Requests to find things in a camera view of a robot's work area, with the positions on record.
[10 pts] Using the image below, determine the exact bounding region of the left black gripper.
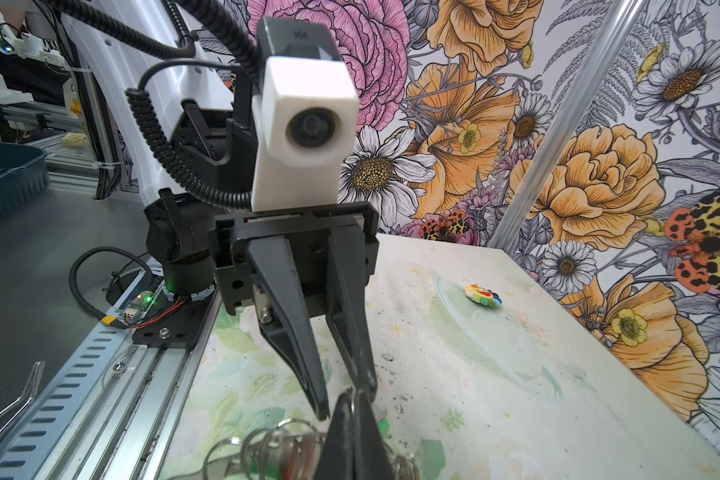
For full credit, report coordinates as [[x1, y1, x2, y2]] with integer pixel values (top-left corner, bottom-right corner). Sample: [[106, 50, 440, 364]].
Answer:
[[209, 202, 380, 420]]

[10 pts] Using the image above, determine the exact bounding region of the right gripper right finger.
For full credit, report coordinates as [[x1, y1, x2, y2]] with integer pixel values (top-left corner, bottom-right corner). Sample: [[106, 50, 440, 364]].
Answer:
[[353, 390, 394, 480]]

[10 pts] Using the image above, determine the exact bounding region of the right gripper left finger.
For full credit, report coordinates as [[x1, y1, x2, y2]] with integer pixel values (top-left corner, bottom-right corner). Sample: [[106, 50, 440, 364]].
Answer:
[[313, 389, 355, 480]]

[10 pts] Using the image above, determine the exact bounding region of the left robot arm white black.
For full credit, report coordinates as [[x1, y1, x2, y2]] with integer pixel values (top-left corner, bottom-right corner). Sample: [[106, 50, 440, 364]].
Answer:
[[48, 1, 379, 419]]

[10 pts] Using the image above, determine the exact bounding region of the colourful small toy ball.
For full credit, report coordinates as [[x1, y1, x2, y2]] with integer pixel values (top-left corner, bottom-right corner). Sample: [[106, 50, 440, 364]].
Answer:
[[464, 285, 503, 309]]

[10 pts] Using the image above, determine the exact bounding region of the blue plastic bin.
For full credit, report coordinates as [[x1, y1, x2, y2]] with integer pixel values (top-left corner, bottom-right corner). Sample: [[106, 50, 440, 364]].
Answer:
[[0, 143, 49, 222]]

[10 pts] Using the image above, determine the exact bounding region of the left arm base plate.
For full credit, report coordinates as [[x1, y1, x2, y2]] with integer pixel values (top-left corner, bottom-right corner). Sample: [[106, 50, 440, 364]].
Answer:
[[131, 293, 219, 351]]

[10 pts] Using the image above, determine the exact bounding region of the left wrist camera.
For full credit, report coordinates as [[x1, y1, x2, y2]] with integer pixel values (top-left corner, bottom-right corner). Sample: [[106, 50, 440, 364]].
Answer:
[[252, 17, 359, 213]]

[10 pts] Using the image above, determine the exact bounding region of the bent metal wire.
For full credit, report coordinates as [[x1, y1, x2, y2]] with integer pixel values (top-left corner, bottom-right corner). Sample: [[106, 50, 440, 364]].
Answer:
[[0, 359, 46, 469]]

